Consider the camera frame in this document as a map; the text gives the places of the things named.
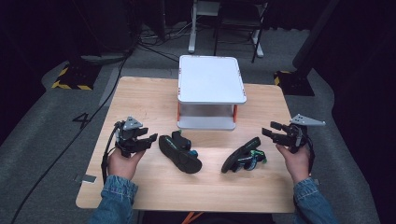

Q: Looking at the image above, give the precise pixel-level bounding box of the hand-held gripper black cable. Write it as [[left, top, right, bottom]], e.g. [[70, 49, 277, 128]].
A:
[[304, 135, 317, 175], [100, 121, 123, 185]]

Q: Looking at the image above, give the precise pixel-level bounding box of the white two-tier shoe rack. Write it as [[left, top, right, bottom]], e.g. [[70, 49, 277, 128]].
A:
[[176, 54, 248, 132]]

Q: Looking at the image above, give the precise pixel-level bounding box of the left hand-held gripper black cable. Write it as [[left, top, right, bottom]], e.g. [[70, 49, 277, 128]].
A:
[[100, 121, 123, 185]]

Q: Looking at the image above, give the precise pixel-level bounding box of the black sandal with green strap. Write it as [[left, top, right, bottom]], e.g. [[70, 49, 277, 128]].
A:
[[220, 136, 268, 175]]

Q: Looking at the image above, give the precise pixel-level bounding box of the black folding chair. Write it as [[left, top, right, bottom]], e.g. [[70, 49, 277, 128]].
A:
[[212, 0, 269, 64]]

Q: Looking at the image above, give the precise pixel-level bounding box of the white desk frame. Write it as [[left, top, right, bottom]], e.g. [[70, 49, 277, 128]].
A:
[[187, 0, 266, 59]]

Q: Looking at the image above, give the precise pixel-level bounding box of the orange strap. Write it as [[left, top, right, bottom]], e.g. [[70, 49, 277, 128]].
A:
[[180, 211, 205, 224]]

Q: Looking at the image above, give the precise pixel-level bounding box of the person's left hand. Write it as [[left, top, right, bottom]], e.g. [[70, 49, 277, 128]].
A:
[[106, 147, 147, 182]]

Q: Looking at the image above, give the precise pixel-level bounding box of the long black floor cable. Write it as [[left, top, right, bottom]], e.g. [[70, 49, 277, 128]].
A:
[[9, 54, 130, 224]]

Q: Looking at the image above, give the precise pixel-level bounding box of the person's right hand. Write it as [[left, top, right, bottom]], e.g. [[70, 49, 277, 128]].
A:
[[276, 143, 313, 185]]

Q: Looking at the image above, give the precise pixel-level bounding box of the right hand-held gripper black cable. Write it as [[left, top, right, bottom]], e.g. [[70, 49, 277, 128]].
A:
[[304, 135, 317, 175]]

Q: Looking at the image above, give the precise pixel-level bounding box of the tangle of floor cables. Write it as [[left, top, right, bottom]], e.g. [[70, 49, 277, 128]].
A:
[[135, 20, 194, 63]]

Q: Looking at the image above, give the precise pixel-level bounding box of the black slanted stand pole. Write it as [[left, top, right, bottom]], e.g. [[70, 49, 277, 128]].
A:
[[291, 0, 341, 72]]

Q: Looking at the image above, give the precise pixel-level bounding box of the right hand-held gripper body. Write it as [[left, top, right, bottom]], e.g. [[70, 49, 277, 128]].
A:
[[280, 113, 327, 154]]

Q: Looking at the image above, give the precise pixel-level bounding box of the black stand base striped tape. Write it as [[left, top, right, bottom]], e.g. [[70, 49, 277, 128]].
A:
[[273, 70, 316, 97], [50, 62, 103, 91]]

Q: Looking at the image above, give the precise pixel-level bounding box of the black sandal with blue strap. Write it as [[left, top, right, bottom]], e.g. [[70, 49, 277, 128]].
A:
[[158, 130, 204, 175]]

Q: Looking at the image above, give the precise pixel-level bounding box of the grey tape piece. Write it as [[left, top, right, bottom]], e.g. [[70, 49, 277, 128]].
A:
[[74, 174, 98, 185]]

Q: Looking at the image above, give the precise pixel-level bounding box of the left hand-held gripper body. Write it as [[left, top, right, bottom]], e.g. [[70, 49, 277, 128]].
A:
[[114, 116, 149, 159]]

